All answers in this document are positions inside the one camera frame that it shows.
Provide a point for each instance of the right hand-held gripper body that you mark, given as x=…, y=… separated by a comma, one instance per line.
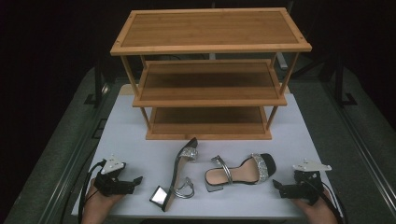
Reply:
x=306, y=186

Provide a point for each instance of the person's right hand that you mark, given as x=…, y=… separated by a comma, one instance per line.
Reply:
x=311, y=207

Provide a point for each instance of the black metal stand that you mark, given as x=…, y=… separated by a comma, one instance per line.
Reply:
x=98, y=84
x=342, y=84

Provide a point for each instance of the person's left hand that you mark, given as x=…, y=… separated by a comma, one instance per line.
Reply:
x=101, y=202

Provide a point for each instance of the wooden three-tier shoe rack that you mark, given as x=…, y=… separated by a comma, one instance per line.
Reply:
x=208, y=29

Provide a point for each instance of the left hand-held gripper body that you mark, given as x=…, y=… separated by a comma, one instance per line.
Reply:
x=110, y=183

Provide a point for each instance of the white stand foot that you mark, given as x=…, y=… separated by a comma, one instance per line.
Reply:
x=281, y=60

